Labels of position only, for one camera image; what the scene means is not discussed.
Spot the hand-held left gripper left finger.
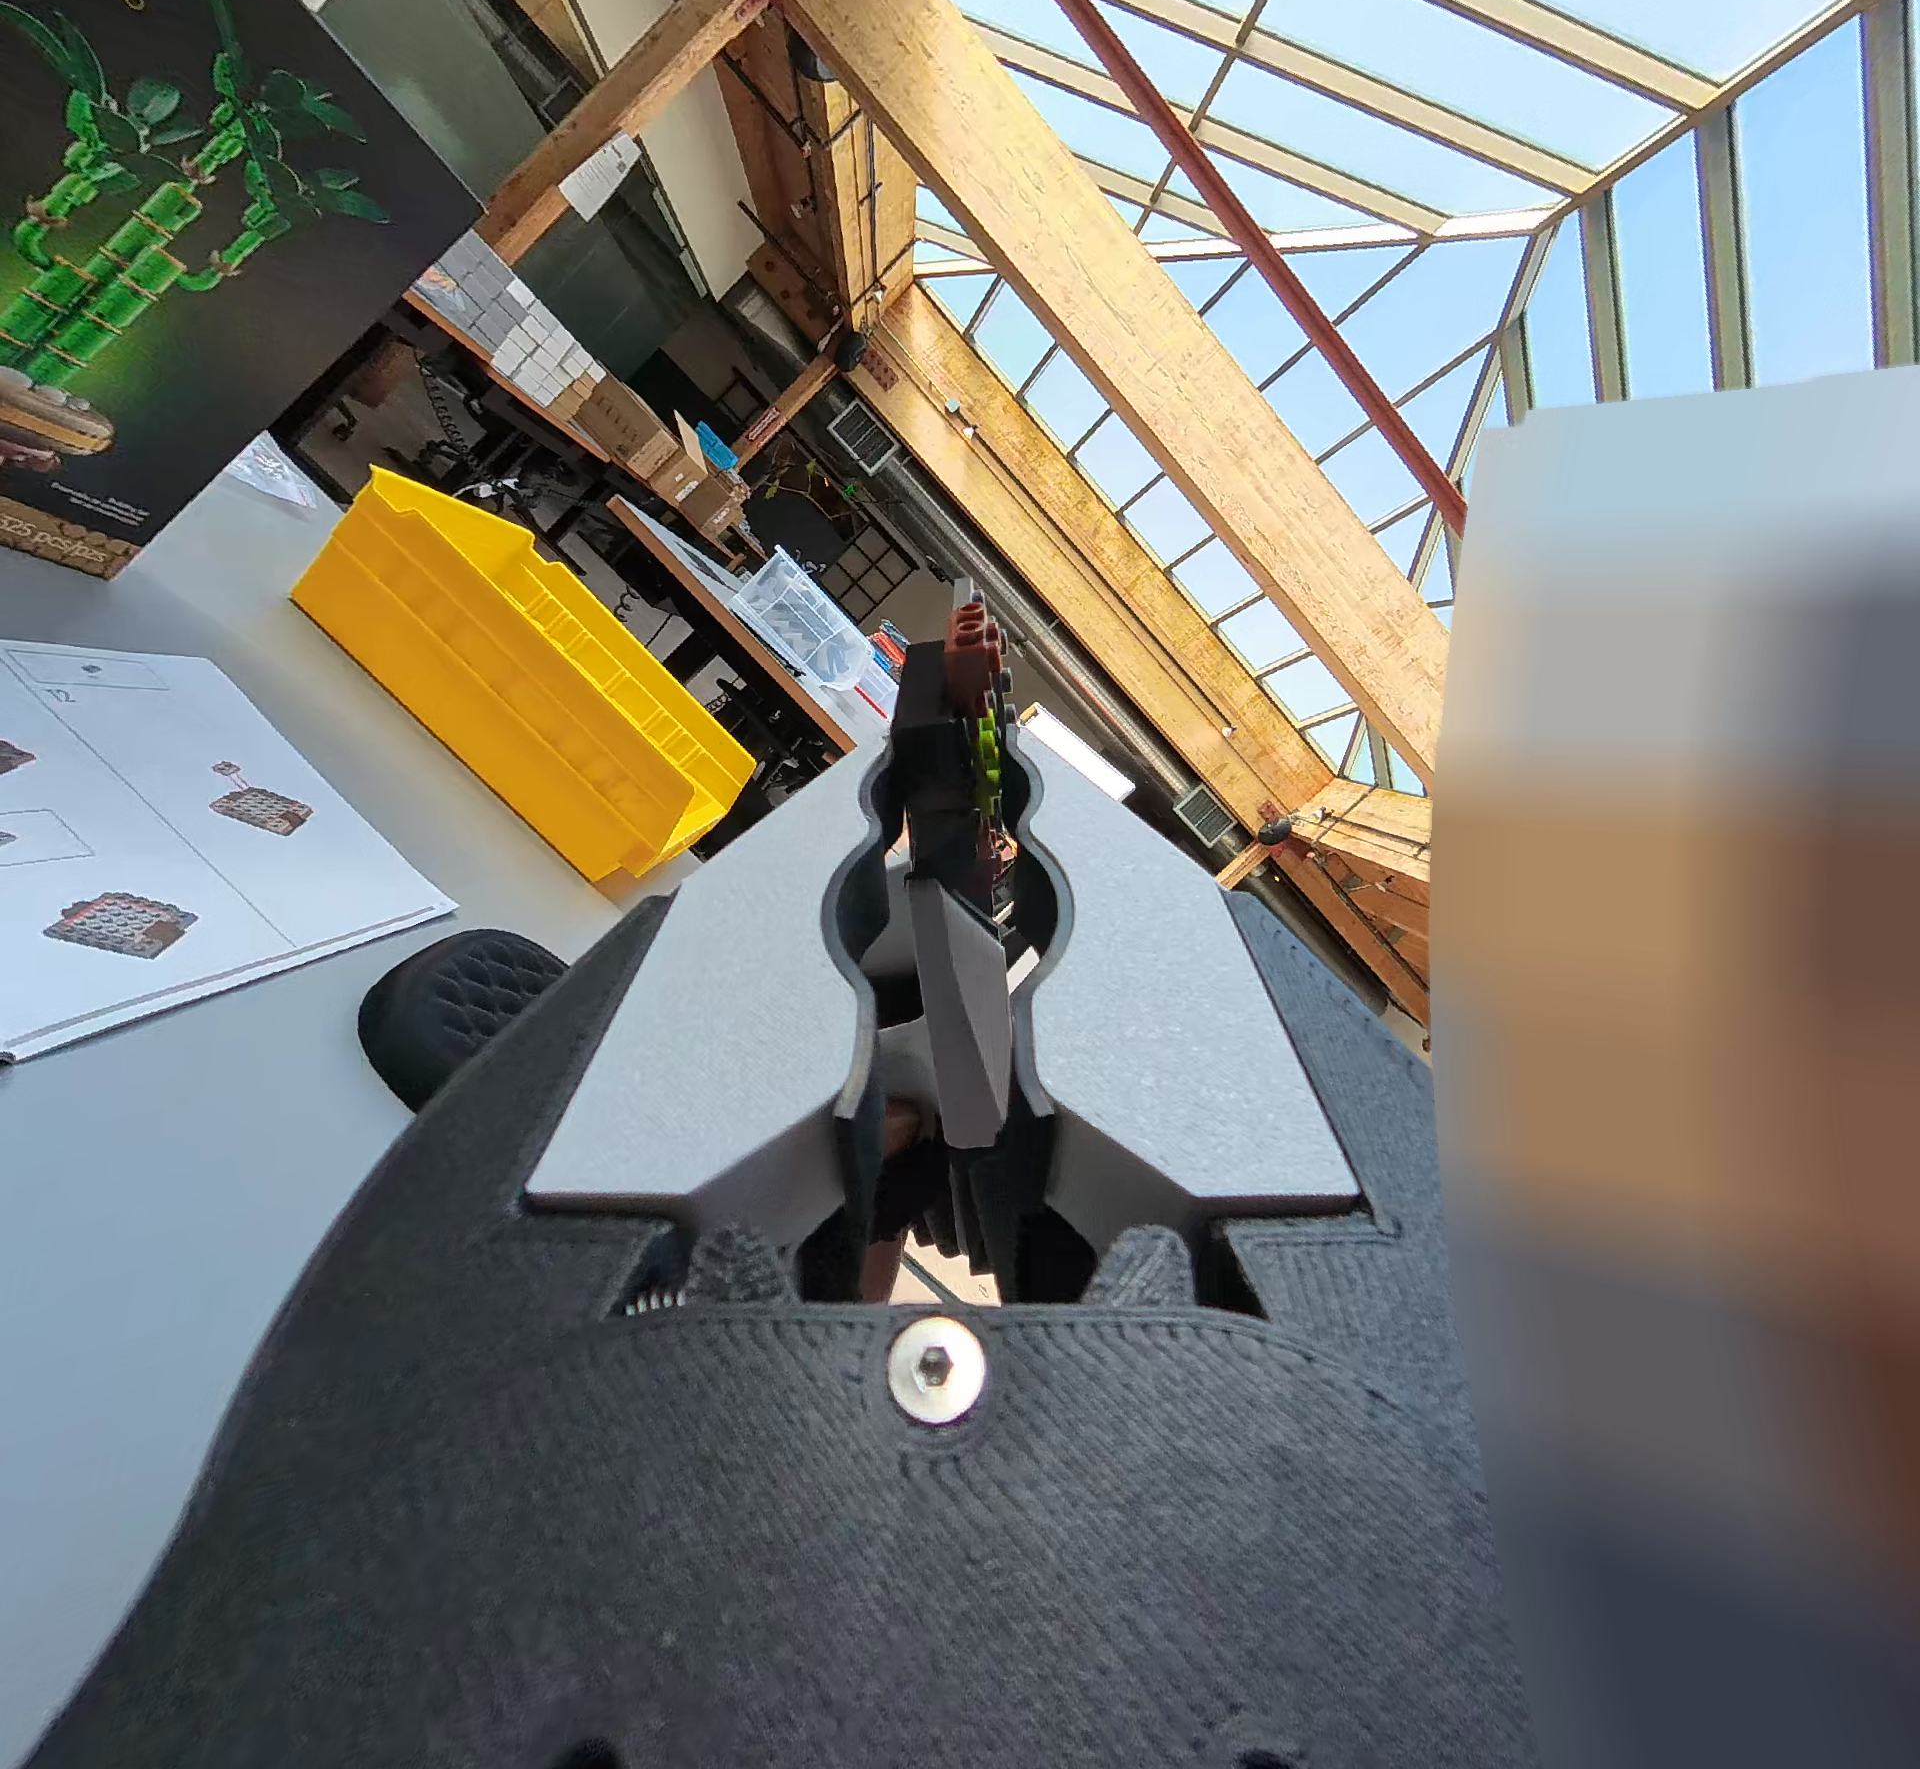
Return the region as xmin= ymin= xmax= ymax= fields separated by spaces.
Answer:
xmin=524 ymin=742 xmax=912 ymax=1253

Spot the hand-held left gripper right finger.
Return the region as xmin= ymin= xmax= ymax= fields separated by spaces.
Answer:
xmin=1013 ymin=742 xmax=1366 ymax=1264

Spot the small toy brick assembly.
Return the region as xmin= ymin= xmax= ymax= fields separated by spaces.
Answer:
xmin=861 ymin=583 xmax=1053 ymax=1314

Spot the grey desk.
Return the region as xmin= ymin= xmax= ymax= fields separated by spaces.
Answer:
xmin=0 ymin=441 xmax=900 ymax=1769

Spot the black quilted pad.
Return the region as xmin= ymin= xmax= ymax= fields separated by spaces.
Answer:
xmin=358 ymin=930 xmax=574 ymax=1115

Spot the yellow plastic bin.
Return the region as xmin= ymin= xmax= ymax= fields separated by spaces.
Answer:
xmin=288 ymin=465 xmax=759 ymax=886

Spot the clear plastic container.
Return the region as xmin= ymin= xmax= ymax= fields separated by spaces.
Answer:
xmin=736 ymin=545 xmax=875 ymax=687

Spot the wooden background table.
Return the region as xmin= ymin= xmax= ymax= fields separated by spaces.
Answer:
xmin=606 ymin=494 xmax=887 ymax=752

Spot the white instruction booklet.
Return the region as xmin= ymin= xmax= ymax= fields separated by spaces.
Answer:
xmin=0 ymin=640 xmax=462 ymax=1064

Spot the cardboard box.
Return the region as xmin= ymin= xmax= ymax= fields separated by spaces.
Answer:
xmin=653 ymin=410 xmax=753 ymax=526
xmin=574 ymin=376 xmax=677 ymax=473

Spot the clear plastic bag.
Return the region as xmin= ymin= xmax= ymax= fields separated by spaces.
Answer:
xmin=224 ymin=434 xmax=329 ymax=510

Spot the stack of white boxes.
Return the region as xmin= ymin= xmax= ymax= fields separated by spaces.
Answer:
xmin=411 ymin=233 xmax=602 ymax=412

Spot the white paper notice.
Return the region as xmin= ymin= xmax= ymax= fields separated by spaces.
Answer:
xmin=558 ymin=137 xmax=647 ymax=220

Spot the black bamboo brick set box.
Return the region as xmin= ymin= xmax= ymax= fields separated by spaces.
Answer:
xmin=0 ymin=0 xmax=484 ymax=583

